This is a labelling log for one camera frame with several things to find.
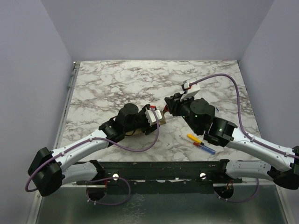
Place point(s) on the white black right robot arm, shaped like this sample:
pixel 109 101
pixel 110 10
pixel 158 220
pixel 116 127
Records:
pixel 275 163

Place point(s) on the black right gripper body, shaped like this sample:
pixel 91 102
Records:
pixel 174 105

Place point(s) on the yellow handled screwdriver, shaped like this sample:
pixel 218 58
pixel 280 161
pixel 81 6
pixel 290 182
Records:
pixel 194 139

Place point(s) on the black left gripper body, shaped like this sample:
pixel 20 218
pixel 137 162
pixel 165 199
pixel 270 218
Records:
pixel 142 122

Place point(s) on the red black utility knife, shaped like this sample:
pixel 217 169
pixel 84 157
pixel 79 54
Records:
pixel 166 109

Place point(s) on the blue red handled screwdriver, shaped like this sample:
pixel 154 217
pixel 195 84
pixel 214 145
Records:
pixel 201 146

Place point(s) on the aluminium frame rail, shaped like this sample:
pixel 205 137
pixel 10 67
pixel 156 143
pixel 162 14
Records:
pixel 70 89

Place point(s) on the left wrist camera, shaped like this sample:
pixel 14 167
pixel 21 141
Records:
pixel 153 115

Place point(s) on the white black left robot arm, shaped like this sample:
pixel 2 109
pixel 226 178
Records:
pixel 51 169

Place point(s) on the brown cardboard express box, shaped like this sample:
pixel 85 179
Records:
pixel 138 130

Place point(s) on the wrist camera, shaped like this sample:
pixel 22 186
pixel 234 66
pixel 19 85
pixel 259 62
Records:
pixel 189 91
pixel 153 115

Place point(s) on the black front mounting rail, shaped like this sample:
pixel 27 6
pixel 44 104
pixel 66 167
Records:
pixel 159 177

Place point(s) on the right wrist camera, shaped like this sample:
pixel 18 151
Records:
pixel 189 91

